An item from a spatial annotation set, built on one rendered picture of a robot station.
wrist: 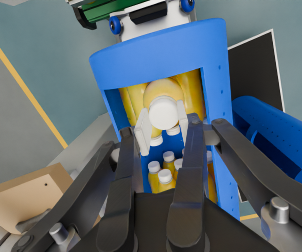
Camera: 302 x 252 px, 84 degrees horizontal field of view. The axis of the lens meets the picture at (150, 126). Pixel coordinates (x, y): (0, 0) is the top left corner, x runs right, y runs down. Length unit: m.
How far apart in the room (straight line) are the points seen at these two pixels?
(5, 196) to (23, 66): 1.34
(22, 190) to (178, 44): 0.71
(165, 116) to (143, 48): 0.11
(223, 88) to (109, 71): 0.20
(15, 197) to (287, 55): 1.89
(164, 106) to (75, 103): 1.59
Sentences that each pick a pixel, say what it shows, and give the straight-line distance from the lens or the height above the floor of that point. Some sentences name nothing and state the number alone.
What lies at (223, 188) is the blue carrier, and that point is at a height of 1.21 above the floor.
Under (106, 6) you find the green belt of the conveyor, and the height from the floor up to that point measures 0.90.
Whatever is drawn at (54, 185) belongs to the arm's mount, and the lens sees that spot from 0.71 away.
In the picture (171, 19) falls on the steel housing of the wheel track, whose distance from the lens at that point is 0.58.
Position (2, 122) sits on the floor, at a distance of 2.36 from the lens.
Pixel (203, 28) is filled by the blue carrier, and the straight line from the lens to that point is 0.30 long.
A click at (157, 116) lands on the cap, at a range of 0.21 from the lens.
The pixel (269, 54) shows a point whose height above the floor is 0.15.
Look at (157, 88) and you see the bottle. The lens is 0.24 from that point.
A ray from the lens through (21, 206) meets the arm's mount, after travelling 0.85.
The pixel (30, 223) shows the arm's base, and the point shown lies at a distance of 0.84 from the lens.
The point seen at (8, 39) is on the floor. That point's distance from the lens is 2.01.
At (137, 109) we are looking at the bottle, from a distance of 0.39.
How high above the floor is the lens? 1.50
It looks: 66 degrees down
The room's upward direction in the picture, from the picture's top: 168 degrees counter-clockwise
